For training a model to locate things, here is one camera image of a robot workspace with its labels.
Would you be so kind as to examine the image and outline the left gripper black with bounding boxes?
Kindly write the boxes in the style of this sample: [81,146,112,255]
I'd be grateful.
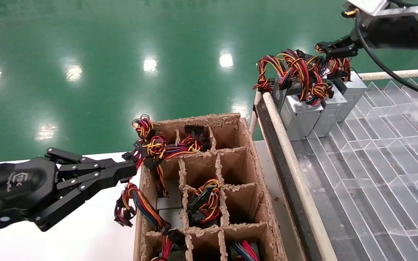
[0,148,138,232]

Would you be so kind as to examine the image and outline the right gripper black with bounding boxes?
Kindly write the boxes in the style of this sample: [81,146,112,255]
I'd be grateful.
[315,16,418,61]

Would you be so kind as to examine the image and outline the silver power supply with cables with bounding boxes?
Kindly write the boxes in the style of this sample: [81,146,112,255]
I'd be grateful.
[314,43,368,123]
[150,228,187,261]
[303,54,348,137]
[280,49,324,142]
[188,179,223,223]

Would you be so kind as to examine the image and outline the cart with padded rails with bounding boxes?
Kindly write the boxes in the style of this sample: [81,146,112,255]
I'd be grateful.
[248,67,418,261]

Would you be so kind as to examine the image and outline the clear acrylic divider tray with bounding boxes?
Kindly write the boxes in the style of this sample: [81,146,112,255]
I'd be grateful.
[291,80,418,261]

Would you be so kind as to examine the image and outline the cardboard divider box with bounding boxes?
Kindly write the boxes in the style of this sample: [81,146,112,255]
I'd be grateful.
[133,113,289,261]

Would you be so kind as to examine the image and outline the wire bundle hanging over box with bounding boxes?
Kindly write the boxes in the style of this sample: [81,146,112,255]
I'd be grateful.
[114,181,185,232]

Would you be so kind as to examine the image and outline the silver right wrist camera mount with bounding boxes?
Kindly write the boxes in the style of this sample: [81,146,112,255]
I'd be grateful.
[341,0,418,20]

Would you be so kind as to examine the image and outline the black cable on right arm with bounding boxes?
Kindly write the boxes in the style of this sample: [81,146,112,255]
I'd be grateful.
[354,9,418,100]

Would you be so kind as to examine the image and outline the loose cable bundle left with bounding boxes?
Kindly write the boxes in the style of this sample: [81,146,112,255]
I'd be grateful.
[132,115,156,141]

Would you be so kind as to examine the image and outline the coloured wire bundle on supplies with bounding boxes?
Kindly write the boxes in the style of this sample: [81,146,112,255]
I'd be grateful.
[252,54,291,113]

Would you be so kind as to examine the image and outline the wire bundle bottom right cell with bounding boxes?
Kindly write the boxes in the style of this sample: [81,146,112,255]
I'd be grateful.
[231,240,261,261]

